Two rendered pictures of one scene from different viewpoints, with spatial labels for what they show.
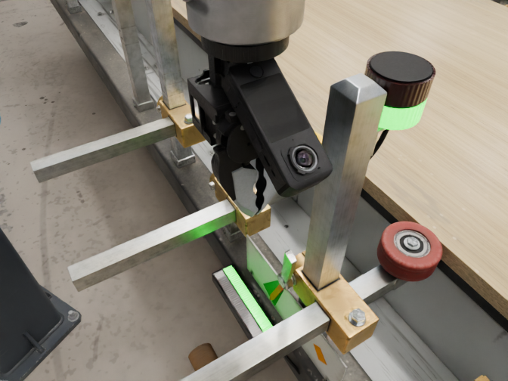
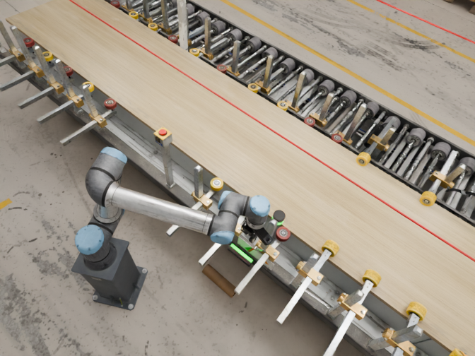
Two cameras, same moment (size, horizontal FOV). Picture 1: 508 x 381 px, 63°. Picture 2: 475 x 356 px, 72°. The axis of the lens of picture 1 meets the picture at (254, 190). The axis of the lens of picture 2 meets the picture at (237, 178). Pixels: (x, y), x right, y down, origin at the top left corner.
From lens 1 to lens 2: 1.33 m
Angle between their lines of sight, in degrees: 19
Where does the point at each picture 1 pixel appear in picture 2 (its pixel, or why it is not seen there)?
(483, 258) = (299, 232)
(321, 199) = not seen: hidden behind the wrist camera
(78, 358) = (155, 286)
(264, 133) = (262, 237)
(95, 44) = (126, 151)
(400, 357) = (283, 254)
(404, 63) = (279, 214)
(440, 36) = (277, 143)
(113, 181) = not seen: hidden behind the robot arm
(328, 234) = not seen: hidden behind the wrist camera
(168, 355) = (191, 273)
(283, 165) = (266, 241)
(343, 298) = (271, 250)
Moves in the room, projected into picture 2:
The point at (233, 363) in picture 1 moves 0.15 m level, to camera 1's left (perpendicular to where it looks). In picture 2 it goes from (252, 272) to (225, 280)
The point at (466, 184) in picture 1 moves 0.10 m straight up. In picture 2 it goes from (292, 210) to (297, 201)
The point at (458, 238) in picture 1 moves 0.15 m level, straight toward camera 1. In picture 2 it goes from (293, 227) to (287, 251)
